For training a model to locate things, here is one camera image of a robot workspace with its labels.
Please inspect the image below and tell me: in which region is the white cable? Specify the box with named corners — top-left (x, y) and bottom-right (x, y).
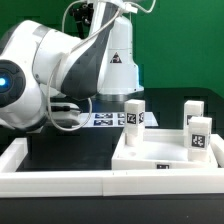
top-left (45, 0), bottom-right (158, 132)

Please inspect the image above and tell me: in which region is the white square tabletop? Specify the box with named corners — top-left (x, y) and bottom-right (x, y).
top-left (111, 129), bottom-right (218, 170)

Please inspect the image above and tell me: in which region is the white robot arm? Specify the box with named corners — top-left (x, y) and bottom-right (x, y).
top-left (0, 0), bottom-right (143, 131)

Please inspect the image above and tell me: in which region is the white marker plate with tags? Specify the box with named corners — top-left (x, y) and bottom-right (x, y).
top-left (85, 112), bottom-right (158, 127)

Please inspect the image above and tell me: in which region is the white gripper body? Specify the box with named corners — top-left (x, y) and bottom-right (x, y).
top-left (46, 102), bottom-right (82, 127)

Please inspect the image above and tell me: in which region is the white U-shaped fence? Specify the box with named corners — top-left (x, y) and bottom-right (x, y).
top-left (0, 138), bottom-right (224, 198)

